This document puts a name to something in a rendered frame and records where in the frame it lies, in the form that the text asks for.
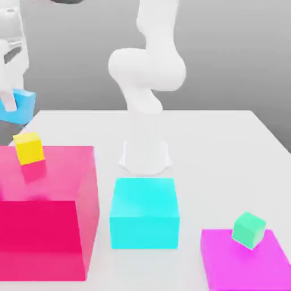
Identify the large magenta box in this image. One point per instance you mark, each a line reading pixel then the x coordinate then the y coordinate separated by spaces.
pixel 238 268

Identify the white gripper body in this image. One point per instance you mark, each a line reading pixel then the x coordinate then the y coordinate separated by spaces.
pixel 16 72

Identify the large cyan box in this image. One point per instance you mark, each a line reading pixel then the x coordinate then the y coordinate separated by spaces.
pixel 144 216

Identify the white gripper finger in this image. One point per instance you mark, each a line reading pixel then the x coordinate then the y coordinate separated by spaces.
pixel 9 102

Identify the small blue cube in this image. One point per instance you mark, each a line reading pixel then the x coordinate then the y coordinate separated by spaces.
pixel 25 109

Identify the large pink box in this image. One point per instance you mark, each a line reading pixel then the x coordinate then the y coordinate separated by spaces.
pixel 41 229

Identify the small yellow cube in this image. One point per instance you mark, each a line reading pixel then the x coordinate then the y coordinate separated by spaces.
pixel 29 149

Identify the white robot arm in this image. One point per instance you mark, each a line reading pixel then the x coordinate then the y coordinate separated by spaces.
pixel 147 72

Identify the small green cube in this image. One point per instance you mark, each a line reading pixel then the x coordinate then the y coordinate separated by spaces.
pixel 249 229

